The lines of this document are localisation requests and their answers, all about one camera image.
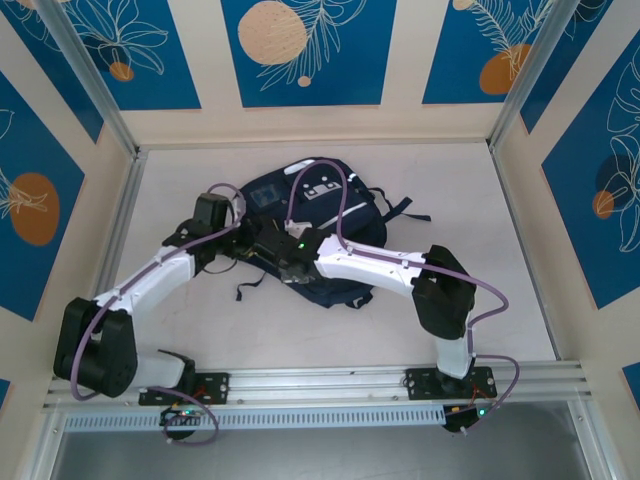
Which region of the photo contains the navy blue backpack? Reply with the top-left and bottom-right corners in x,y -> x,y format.
234,157 -> 431,310

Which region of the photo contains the circuit board with green light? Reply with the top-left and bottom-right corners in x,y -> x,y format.
443,403 -> 501,432
159,405 -> 206,426

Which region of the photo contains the grey metal panel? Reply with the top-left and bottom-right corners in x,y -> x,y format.
49,399 -> 616,480

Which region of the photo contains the aluminium table edge rail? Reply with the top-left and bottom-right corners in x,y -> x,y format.
94,149 -> 149,306
488,147 -> 564,362

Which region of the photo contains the long aluminium base rail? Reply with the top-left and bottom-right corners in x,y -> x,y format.
42,362 -> 594,409

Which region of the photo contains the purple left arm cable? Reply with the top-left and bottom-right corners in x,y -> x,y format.
71,182 -> 249,446

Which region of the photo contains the grey slotted cable duct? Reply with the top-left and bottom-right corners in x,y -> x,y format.
64,404 -> 446,432

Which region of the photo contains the aluminium frame post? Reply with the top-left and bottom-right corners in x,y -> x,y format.
487,0 -> 574,149
37,0 -> 139,159

